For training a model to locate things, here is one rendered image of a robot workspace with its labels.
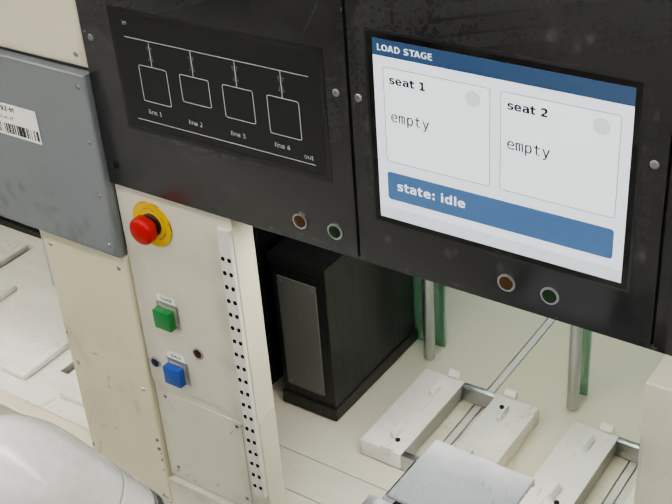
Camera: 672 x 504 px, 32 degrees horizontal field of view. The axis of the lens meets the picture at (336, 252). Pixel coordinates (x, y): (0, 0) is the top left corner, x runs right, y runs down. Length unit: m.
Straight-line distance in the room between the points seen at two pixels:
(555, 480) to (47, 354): 0.96
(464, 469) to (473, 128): 0.36
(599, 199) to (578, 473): 0.73
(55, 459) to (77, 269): 0.88
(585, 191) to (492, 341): 0.97
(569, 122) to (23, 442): 0.57
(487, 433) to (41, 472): 1.10
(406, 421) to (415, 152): 0.74
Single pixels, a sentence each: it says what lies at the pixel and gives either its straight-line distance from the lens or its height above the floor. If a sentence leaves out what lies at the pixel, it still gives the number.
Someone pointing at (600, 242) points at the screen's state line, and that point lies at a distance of 1.16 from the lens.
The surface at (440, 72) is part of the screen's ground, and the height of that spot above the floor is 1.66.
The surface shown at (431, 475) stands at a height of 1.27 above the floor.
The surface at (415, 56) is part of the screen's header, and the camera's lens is 1.17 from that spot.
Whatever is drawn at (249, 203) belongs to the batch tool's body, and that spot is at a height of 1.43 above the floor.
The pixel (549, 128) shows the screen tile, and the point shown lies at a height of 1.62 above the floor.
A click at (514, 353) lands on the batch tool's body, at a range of 2.06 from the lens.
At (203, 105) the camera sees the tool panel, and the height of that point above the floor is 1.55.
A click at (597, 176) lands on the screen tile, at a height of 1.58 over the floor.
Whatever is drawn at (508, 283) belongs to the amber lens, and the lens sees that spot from 1.23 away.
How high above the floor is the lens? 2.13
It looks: 32 degrees down
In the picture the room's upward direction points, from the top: 5 degrees counter-clockwise
